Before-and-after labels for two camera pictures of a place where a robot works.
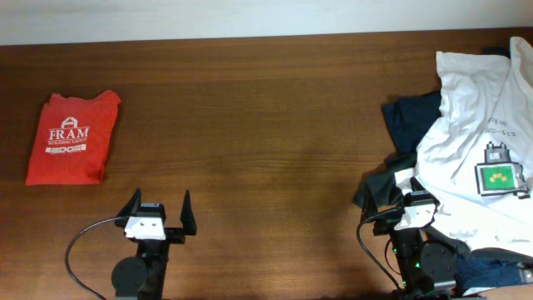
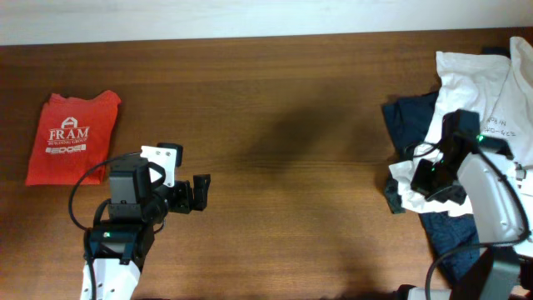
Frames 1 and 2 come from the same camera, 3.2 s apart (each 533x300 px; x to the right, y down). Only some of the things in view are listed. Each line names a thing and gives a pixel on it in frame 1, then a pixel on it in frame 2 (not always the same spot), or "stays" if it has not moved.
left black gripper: [173, 233] -> [183, 196]
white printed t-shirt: [476, 157] stays
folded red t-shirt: [72, 139] stays
